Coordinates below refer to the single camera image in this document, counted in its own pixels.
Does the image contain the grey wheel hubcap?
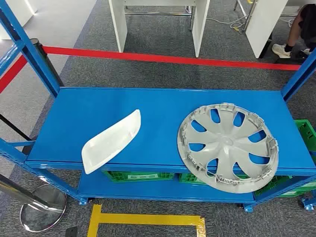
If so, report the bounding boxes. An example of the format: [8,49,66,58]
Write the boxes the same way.
[176,103,280,194]

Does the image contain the blue metal shelf rack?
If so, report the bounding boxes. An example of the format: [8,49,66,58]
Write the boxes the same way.
[0,0,316,213]

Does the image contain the white curved plastic part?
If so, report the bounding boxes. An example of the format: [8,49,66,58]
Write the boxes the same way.
[81,109,142,175]

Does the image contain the long red barrier belt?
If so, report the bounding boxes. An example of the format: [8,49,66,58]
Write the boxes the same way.
[42,45,302,72]

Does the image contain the green plastic crate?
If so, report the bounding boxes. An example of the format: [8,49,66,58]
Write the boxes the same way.
[179,173,250,187]
[254,119,316,198]
[103,170,175,183]

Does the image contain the yellow floor tape marking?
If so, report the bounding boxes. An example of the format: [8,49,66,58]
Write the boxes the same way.
[87,204,207,237]

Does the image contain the white desk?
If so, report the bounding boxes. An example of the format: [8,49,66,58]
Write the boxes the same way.
[108,0,210,58]
[233,0,316,59]

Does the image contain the short red barrier belt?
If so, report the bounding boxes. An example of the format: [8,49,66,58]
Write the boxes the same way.
[0,55,28,94]

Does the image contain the person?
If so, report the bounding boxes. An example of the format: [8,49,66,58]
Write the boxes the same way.
[272,3,316,60]

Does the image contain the white floor cable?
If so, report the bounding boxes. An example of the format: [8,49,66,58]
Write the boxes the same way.
[207,14,247,32]

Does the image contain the chrome stanchion post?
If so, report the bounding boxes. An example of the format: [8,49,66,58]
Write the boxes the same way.
[31,38,65,88]
[0,173,67,234]

